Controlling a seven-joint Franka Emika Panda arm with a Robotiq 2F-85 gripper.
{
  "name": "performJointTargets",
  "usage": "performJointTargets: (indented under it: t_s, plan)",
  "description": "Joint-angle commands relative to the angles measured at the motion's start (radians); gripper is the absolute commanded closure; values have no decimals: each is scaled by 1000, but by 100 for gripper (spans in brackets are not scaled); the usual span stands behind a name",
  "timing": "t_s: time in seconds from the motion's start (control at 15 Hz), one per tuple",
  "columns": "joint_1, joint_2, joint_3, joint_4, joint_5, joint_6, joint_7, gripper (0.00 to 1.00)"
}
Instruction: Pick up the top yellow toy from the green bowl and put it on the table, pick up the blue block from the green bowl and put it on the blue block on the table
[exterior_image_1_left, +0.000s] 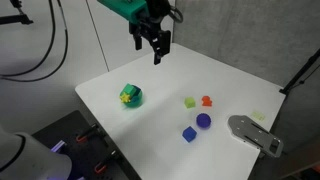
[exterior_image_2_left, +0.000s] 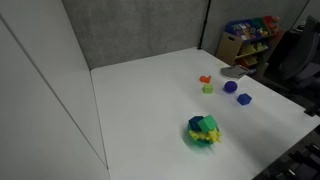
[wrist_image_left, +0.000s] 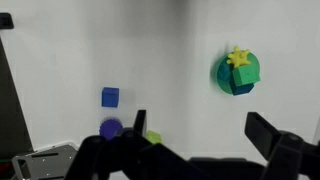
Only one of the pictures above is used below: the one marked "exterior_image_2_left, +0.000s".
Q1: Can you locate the royal blue toy cube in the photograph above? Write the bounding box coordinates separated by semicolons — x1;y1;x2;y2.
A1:
236;92;253;107

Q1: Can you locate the orange toy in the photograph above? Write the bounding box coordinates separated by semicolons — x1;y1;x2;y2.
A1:
199;75;212;84

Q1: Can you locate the blue toy bin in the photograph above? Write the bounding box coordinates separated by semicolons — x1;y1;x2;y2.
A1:
225;20;264;41

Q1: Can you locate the green plastic bowl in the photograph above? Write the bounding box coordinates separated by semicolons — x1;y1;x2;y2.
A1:
184;116;221;149

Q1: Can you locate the black table edge clamp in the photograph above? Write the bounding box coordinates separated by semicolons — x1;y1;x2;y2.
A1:
304;106;320;118

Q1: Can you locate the gray metal plate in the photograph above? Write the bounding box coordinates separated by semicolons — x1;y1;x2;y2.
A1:
219;65;250;80

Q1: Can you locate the black stand pole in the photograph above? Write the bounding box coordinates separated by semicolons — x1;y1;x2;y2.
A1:
197;0;212;51

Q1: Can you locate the red toy bin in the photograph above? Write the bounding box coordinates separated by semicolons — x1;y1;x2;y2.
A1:
263;15;281;34

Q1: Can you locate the wooden toy shelf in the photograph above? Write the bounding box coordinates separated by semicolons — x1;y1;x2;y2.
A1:
216;14;287;68

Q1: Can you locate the purple ball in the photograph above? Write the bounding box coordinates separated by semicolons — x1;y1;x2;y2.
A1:
223;80;238;94

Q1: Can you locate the yellow spiky toy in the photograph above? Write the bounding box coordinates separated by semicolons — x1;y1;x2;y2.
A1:
206;128;223;144

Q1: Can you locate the green toy cube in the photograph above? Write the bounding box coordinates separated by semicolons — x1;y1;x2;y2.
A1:
197;114;219;133

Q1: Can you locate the light green small cube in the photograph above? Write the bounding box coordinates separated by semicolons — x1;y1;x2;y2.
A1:
202;83;214;95

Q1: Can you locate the yellow toy block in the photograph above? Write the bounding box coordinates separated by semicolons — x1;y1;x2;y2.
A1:
188;129;209;143

